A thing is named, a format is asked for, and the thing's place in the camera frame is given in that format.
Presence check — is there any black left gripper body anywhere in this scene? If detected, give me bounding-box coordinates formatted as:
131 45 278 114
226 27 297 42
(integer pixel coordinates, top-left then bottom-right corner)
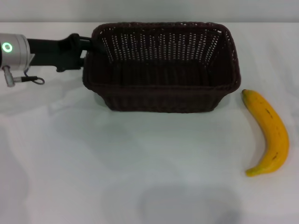
26 34 85 72

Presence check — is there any dark brown woven basket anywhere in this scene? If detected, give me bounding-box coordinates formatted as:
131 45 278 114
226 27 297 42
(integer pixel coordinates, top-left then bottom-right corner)
81 21 241 114

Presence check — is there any yellow banana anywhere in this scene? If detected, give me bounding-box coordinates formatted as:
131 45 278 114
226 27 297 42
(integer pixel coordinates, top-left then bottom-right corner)
242 89 290 177

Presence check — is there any silver plug with black cable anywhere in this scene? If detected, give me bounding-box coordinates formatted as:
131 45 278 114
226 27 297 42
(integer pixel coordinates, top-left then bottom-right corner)
1 66 45 88

